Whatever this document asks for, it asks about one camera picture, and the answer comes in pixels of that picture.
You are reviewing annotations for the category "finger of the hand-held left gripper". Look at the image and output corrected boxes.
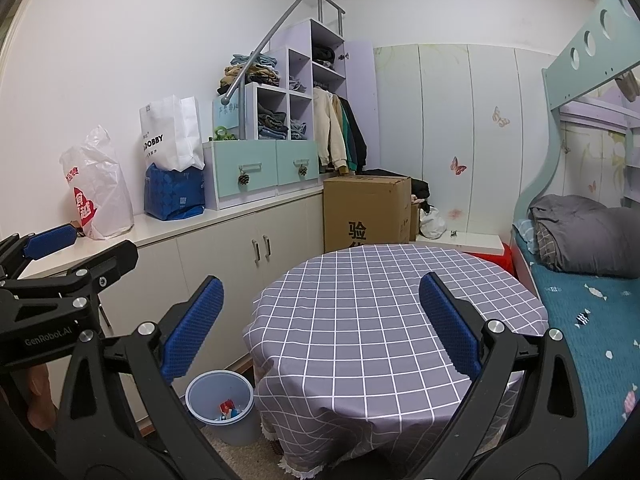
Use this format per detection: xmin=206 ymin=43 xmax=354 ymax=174
xmin=10 ymin=240 xmax=139 ymax=321
xmin=0 ymin=223 xmax=77 ymax=286

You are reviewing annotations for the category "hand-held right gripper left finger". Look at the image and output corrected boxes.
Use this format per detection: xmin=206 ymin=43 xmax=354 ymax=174
xmin=55 ymin=275 xmax=241 ymax=480

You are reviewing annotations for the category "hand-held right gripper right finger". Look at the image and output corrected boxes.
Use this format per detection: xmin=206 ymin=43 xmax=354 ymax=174
xmin=418 ymin=271 xmax=593 ymax=480

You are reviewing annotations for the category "blue plastic bin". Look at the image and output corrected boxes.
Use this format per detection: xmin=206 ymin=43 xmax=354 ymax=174
xmin=185 ymin=370 xmax=257 ymax=447

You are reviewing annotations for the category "person's left hand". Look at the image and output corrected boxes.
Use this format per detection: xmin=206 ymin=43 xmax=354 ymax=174
xmin=22 ymin=362 xmax=58 ymax=431

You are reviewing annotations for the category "white plastic bag red print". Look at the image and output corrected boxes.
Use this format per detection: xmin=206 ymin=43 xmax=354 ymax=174
xmin=59 ymin=125 xmax=135 ymax=241

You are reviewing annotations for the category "low white cabinet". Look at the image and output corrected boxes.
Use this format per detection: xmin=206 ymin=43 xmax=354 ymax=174
xmin=15 ymin=182 xmax=326 ymax=401

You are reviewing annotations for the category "grey checked tablecloth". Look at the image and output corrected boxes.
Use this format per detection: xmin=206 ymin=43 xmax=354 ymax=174
xmin=242 ymin=242 xmax=551 ymax=476

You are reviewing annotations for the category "white board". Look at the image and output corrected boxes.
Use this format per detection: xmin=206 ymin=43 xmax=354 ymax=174
xmin=412 ymin=231 xmax=506 ymax=257

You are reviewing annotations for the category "blue bag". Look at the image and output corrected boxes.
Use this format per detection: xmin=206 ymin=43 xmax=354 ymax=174
xmin=144 ymin=162 xmax=207 ymax=222

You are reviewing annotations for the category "small white plastic bag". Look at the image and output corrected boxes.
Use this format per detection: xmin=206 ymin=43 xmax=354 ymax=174
xmin=419 ymin=206 xmax=447 ymax=240

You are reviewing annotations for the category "blue checked pillow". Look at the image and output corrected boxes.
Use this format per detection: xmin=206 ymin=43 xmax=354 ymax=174
xmin=515 ymin=218 xmax=538 ymax=253

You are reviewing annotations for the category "black clothes heap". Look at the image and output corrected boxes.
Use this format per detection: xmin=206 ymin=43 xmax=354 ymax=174
xmin=410 ymin=177 xmax=431 ymax=213

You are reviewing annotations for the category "white paper bag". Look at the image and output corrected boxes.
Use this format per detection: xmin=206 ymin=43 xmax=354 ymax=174
xmin=139 ymin=94 xmax=206 ymax=172

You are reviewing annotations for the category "teal candy print bedsheet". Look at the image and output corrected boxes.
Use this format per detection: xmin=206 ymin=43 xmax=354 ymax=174
xmin=512 ymin=237 xmax=640 ymax=466

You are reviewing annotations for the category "wide teal drawer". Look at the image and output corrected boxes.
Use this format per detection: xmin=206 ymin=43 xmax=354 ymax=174
xmin=202 ymin=140 xmax=278 ymax=201

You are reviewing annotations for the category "large cardboard box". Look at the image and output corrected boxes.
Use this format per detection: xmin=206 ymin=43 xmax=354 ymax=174
xmin=322 ymin=175 xmax=412 ymax=255

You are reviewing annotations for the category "grey quilt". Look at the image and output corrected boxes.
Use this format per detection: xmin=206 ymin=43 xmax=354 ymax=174
xmin=529 ymin=194 xmax=640 ymax=278

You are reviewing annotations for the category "narrow teal drawer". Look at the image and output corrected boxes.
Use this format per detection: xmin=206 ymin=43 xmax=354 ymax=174
xmin=276 ymin=140 xmax=321 ymax=188

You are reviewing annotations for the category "black hanging jacket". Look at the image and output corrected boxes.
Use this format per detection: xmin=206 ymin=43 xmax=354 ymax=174
xmin=342 ymin=96 xmax=368 ymax=171

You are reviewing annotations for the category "white wardrobe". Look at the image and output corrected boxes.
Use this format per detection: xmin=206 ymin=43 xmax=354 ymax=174
xmin=374 ymin=42 xmax=556 ymax=241

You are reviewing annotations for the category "green hanging jacket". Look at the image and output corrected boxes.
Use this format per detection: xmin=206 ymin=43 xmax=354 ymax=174
xmin=340 ymin=97 xmax=357 ymax=168

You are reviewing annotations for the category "pile of folded clothes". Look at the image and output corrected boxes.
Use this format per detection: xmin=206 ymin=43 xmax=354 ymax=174
xmin=217 ymin=52 xmax=281 ymax=93

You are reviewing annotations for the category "purple bed shelf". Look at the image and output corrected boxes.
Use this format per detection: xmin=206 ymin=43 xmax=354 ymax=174
xmin=557 ymin=95 xmax=640 ymax=211

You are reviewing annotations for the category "teal drawer shelf unit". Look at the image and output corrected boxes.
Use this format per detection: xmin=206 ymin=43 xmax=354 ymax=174
xmin=202 ymin=18 xmax=377 ymax=211

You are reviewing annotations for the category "grey metal handrail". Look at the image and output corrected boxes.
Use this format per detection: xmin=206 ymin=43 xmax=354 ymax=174
xmin=220 ymin=0 xmax=347 ymax=141

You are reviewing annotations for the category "brown hanging cloth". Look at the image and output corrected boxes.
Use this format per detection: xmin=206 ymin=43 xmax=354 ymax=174
xmin=615 ymin=72 xmax=640 ymax=103

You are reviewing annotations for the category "teal bunk bed frame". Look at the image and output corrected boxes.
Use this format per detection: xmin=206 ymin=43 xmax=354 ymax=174
xmin=510 ymin=0 xmax=640 ymax=311

